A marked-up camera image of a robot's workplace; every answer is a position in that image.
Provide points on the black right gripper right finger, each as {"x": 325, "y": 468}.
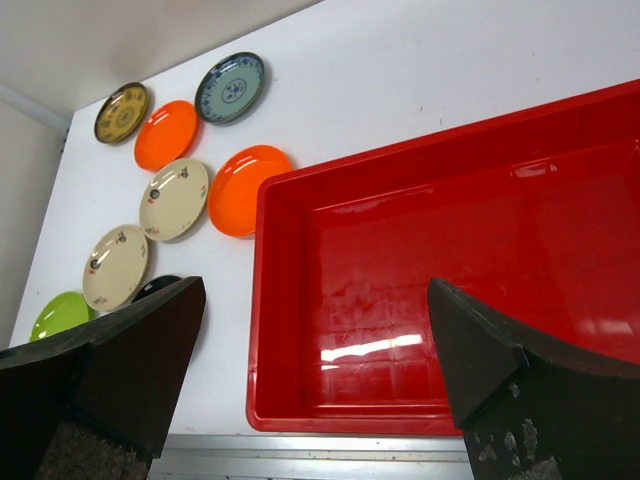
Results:
{"x": 529, "y": 405}

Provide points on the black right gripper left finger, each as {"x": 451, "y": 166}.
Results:
{"x": 97, "y": 401}

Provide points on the lime green plate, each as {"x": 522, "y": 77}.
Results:
{"x": 65, "y": 311}

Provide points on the black plate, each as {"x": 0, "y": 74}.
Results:
{"x": 155, "y": 285}

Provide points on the beige plate with motifs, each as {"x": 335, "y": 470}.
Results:
{"x": 174, "y": 199}
{"x": 115, "y": 268}

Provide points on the orange plate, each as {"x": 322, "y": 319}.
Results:
{"x": 233, "y": 195}
{"x": 167, "y": 135}

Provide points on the yellow patterned dark-rimmed plate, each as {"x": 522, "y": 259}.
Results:
{"x": 122, "y": 113}

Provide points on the blue patterned plate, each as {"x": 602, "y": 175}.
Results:
{"x": 230, "y": 88}

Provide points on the red plastic bin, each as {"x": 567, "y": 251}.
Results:
{"x": 535, "y": 213}

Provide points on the aluminium table rail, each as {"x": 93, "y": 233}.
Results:
{"x": 311, "y": 457}

